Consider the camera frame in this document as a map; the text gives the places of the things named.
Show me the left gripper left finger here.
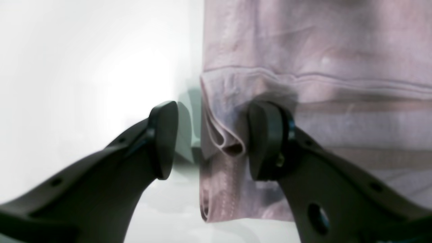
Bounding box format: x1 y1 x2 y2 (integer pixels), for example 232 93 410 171
0 101 179 243

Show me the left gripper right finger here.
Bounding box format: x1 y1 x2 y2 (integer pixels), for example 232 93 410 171
248 101 432 243

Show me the mauve pink T-shirt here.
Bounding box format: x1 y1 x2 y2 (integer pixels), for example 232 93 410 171
199 0 432 223

